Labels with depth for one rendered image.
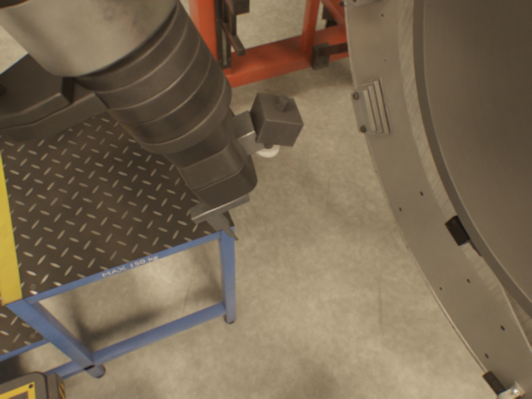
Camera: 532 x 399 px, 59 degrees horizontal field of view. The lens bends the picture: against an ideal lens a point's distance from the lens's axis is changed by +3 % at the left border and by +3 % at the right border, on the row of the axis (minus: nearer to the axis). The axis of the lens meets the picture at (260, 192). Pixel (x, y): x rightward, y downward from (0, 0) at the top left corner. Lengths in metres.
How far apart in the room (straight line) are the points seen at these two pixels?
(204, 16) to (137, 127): 1.22
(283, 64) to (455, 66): 1.01
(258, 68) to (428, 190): 0.94
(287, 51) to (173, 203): 0.99
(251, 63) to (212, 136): 1.44
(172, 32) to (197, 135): 0.06
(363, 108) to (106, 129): 0.56
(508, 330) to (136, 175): 0.75
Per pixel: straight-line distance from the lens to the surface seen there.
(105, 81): 0.27
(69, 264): 0.93
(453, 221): 0.87
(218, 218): 0.37
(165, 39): 0.26
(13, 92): 0.32
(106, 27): 0.24
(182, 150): 0.30
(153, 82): 0.27
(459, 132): 0.82
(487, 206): 0.81
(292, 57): 1.76
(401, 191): 1.02
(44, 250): 0.96
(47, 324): 1.05
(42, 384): 1.17
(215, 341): 1.45
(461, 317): 1.03
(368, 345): 1.49
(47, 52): 0.26
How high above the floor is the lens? 1.39
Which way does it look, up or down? 57 degrees down
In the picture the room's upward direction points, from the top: 4 degrees clockwise
